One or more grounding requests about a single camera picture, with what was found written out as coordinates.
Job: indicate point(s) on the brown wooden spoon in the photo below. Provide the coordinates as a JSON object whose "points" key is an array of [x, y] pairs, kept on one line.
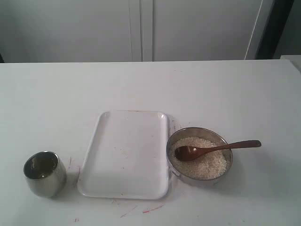
{"points": [[189, 153]]}

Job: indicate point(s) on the steel bowl of rice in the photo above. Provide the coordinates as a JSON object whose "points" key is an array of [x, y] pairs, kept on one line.
{"points": [[205, 170]]}

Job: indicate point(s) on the stainless steel cup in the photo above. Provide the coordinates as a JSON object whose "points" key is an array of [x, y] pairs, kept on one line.
{"points": [[45, 174]]}

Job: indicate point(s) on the white rectangular tray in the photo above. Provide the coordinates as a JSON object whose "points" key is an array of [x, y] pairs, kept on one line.
{"points": [[126, 157]]}

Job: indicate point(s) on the white cabinet doors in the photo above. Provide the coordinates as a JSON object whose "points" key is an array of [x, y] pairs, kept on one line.
{"points": [[35, 31]]}

